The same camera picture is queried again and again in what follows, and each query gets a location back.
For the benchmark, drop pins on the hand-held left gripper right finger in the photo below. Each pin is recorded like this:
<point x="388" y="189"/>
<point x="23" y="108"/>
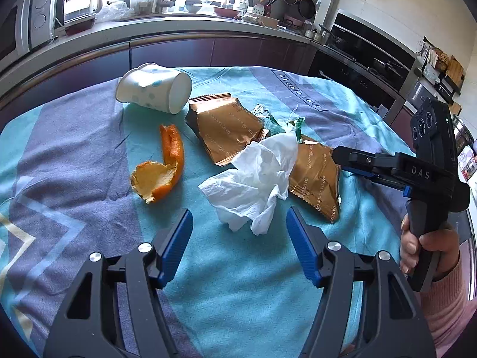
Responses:
<point x="303" y="246"/>

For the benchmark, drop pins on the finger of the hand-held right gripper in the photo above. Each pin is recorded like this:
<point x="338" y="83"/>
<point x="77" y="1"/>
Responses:
<point x="387" y="182"/>
<point x="365" y="160"/>

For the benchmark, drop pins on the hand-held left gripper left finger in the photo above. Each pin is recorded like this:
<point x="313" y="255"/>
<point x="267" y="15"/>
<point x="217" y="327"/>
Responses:
<point x="175" y="246"/>

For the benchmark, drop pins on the gold snack wrapper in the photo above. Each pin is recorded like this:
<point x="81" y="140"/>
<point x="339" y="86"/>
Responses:
<point x="316" y="179"/>
<point x="223" y="126"/>

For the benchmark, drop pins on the clear plastic wrapper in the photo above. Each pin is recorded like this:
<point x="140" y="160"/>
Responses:
<point x="296" y="128"/>

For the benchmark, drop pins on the white tissue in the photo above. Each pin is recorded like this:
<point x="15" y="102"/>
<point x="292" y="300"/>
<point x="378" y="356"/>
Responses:
<point x="253" y="179"/>

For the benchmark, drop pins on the green candy wrapper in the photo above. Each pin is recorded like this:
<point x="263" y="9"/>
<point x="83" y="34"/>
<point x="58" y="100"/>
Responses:
<point x="274" y="125"/>

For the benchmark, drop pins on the person's right forearm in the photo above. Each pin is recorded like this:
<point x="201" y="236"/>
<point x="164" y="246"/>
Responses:
<point x="447" y="305"/>

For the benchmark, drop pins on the person's right hand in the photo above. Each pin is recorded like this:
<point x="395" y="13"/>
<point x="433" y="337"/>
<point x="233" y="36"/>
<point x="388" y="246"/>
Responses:
<point x="449" y="242"/>

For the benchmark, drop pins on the orange peel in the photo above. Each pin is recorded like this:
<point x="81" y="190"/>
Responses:
<point x="152" y="179"/>

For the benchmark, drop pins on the teal grey printed blanket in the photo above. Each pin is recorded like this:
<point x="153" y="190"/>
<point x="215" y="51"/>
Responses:
<point x="238" y="298"/>

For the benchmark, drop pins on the black built-in oven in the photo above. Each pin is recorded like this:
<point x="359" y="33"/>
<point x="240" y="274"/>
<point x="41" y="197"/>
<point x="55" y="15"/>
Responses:
<point x="357" y="44"/>

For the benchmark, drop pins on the pink pot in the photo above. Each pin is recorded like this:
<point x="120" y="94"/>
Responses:
<point x="293" y="21"/>

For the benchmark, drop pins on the blue dotted paper cup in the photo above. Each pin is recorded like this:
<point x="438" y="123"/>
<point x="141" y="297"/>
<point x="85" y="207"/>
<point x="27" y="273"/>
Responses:
<point x="149" y="85"/>

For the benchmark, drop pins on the hanging frying pan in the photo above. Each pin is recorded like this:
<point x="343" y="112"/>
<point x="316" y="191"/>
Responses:
<point x="307" y="6"/>

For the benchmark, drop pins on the dark lower kitchen cabinets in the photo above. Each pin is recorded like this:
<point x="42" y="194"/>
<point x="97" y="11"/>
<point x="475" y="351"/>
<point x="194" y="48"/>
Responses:
<point x="223" y="52"/>

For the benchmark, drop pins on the white slotted spatula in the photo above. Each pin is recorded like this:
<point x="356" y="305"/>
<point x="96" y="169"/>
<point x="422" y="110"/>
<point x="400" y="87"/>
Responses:
<point x="259" y="8"/>

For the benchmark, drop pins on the red bowl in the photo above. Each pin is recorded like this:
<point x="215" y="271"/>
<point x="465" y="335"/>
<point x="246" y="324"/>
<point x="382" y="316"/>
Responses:
<point x="225" y="12"/>

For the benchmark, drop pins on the pale kitchen counter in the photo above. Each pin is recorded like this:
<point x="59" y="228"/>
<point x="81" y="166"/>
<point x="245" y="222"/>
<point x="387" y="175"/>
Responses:
<point x="149" y="26"/>

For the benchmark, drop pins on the white bowl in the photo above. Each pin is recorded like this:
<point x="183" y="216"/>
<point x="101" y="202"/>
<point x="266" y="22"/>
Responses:
<point x="193" y="8"/>

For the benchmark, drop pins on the dark red kettle base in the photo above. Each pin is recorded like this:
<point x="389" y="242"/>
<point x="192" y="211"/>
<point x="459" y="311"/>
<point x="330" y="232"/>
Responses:
<point x="80" y="26"/>

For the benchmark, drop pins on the clear plastic bag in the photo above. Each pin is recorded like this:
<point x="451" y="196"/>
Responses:
<point x="113" y="11"/>

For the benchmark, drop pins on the white electric kettle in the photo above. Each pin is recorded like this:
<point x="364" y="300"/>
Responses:
<point x="80" y="3"/>

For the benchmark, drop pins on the silver microwave oven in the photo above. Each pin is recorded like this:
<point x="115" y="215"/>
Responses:
<point x="37" y="18"/>

